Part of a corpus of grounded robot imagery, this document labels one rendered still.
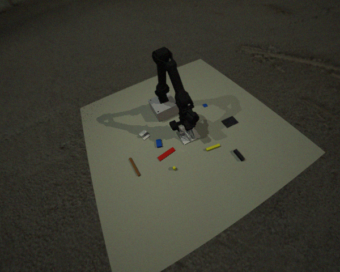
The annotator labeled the red flat bar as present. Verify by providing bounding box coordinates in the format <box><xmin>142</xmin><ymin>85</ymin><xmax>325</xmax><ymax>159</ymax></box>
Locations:
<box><xmin>158</xmin><ymin>147</ymin><xmax>175</xmax><ymax>161</ymax></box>

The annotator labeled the blue rectangular block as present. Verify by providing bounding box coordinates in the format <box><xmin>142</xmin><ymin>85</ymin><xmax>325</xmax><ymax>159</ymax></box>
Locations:
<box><xmin>156</xmin><ymin>139</ymin><xmax>162</xmax><ymax>148</ymax></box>

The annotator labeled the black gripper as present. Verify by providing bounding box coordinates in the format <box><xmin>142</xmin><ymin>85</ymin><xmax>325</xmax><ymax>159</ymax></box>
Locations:
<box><xmin>169</xmin><ymin>116</ymin><xmax>186</xmax><ymax>132</ymax></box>

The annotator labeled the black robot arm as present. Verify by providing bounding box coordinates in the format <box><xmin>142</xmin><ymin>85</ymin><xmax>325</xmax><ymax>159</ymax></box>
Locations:
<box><xmin>152</xmin><ymin>47</ymin><xmax>199</xmax><ymax>131</ymax></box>

